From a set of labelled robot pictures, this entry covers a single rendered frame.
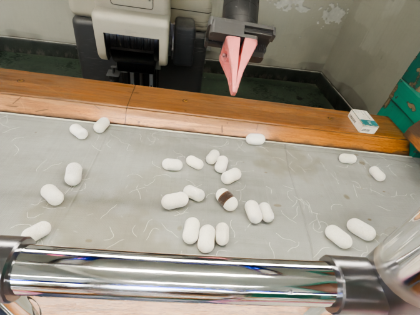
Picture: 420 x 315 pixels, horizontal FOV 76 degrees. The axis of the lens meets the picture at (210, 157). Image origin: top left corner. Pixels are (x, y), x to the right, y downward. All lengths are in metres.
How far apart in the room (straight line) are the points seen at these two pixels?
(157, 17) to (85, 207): 0.65
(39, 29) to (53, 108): 2.11
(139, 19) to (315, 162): 0.64
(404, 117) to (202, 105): 0.45
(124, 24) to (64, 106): 0.42
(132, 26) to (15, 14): 1.85
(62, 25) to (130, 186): 2.24
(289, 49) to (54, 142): 2.33
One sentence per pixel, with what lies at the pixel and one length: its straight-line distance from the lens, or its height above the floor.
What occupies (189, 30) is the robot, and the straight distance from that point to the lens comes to 1.04.
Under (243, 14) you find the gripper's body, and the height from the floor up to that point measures 0.95.
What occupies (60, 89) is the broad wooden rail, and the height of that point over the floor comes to 0.76.
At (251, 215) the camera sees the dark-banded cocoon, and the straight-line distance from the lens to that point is 0.38.
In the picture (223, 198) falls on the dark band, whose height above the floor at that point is 0.76.
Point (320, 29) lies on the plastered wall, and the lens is 2.67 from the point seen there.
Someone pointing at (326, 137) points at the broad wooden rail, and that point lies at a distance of 0.59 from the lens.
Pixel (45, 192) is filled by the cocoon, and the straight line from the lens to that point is 0.41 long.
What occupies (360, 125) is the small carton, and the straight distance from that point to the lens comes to 0.64.
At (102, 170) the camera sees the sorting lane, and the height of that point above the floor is 0.74.
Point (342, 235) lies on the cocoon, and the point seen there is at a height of 0.76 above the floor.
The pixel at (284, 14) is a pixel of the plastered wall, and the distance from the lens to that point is 2.51.
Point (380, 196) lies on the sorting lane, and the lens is 0.55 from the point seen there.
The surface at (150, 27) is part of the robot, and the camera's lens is 0.90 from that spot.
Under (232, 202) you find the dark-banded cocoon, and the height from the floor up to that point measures 0.76.
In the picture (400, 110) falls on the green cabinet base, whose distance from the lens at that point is 0.75.
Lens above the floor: 1.05
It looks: 42 degrees down
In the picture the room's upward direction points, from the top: 11 degrees clockwise
